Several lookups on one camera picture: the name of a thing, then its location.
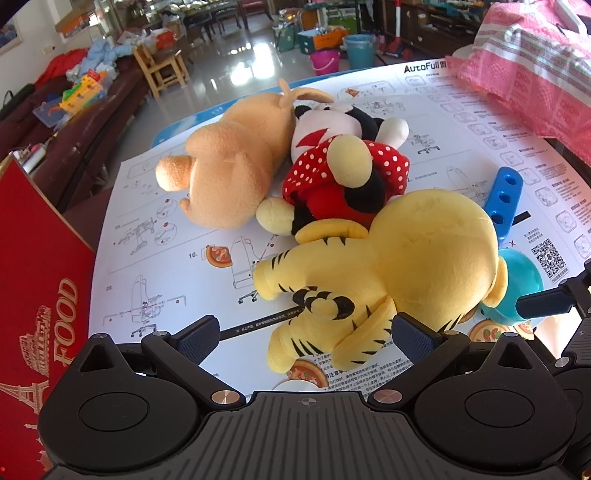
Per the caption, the small wooden chair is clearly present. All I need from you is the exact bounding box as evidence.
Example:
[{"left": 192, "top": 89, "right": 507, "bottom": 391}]
[{"left": 133, "top": 44, "right": 190, "bottom": 99}]

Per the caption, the red cloth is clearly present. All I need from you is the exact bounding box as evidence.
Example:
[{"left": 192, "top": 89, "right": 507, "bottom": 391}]
[{"left": 34, "top": 48, "right": 90, "bottom": 88}]

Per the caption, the framed wall picture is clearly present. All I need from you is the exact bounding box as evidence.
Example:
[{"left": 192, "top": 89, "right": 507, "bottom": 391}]
[{"left": 0, "top": 18, "right": 21, "bottom": 56}]

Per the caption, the white printed instruction sheet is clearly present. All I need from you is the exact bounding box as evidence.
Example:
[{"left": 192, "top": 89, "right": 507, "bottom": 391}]
[{"left": 88, "top": 60, "right": 591, "bottom": 407}]

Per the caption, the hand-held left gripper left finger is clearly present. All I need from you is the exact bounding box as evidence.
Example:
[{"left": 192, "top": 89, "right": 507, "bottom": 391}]
[{"left": 69, "top": 315, "right": 247, "bottom": 411}]

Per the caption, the teal round toy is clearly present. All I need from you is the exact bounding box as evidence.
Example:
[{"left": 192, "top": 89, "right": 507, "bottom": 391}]
[{"left": 478, "top": 248, "right": 546, "bottom": 326}]

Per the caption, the pile of light blue clothes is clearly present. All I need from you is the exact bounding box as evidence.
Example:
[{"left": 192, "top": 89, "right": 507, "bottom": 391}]
[{"left": 78, "top": 39, "right": 120, "bottom": 77}]

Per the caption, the blue plastic bar with holes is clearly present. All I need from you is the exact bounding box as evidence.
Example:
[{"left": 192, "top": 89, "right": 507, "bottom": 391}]
[{"left": 485, "top": 167, "right": 525, "bottom": 245}]

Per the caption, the colourful toy building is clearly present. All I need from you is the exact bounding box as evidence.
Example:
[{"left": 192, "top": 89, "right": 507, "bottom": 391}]
[{"left": 59, "top": 69, "right": 107, "bottom": 116}]

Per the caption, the clear plastic box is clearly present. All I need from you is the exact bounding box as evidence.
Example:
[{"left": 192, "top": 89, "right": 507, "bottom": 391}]
[{"left": 32, "top": 100, "right": 63, "bottom": 127}]

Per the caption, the pink bucket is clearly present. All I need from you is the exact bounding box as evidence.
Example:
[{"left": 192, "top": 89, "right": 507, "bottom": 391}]
[{"left": 309, "top": 50, "right": 342, "bottom": 77}]

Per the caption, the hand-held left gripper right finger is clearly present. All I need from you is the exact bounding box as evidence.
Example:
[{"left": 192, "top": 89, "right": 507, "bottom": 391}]
[{"left": 367, "top": 312, "right": 539, "bottom": 411}]

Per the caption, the mouse plush toy polka-dot dress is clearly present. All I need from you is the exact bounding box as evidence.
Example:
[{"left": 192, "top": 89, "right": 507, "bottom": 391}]
[{"left": 256, "top": 102, "right": 413, "bottom": 237}]

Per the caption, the orange cardboard box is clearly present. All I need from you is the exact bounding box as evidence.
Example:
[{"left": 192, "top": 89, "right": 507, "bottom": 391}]
[{"left": 55, "top": 11, "right": 89, "bottom": 37}]

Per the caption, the dining table with chairs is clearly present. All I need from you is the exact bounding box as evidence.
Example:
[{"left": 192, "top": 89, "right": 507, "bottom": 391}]
[{"left": 185, "top": 0, "right": 278, "bottom": 42}]

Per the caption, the black bag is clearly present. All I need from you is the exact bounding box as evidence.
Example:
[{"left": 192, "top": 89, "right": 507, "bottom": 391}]
[{"left": 0, "top": 83, "right": 35, "bottom": 121}]

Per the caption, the orange and blue crate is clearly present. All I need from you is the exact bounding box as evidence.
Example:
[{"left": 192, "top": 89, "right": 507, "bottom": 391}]
[{"left": 295, "top": 27, "right": 348, "bottom": 56}]

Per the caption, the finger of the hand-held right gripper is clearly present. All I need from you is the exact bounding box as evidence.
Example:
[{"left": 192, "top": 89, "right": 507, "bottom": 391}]
[{"left": 516, "top": 261, "right": 591, "bottom": 320}]

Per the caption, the dark red sofa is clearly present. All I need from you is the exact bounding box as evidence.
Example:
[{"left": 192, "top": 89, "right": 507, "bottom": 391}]
[{"left": 0, "top": 60, "right": 153, "bottom": 213}]

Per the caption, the pink patterned cloth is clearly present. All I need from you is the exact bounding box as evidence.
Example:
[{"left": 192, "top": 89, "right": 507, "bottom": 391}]
[{"left": 450, "top": 0, "right": 591, "bottom": 160}]

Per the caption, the orange plush toy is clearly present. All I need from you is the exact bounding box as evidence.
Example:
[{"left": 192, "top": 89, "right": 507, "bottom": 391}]
[{"left": 156, "top": 78, "right": 335, "bottom": 232}]

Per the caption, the red cardboard box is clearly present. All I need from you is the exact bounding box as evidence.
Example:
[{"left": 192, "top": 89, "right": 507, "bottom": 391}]
[{"left": 0, "top": 154, "right": 98, "bottom": 480}]

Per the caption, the red and white pole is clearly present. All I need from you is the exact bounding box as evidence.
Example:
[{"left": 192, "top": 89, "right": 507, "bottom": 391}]
[{"left": 379, "top": 0, "right": 416, "bottom": 61}]

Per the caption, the blue bucket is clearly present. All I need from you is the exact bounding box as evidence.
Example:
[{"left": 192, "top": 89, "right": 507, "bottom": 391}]
[{"left": 342, "top": 34, "right": 377, "bottom": 70}]

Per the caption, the yellow tiger plush toy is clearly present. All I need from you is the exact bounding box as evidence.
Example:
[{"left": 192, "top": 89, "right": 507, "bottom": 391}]
[{"left": 252, "top": 188, "right": 509, "bottom": 374}]

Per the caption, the pile of small craft items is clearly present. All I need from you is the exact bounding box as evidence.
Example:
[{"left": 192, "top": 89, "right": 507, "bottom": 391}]
[{"left": 9, "top": 141, "right": 51, "bottom": 176}]

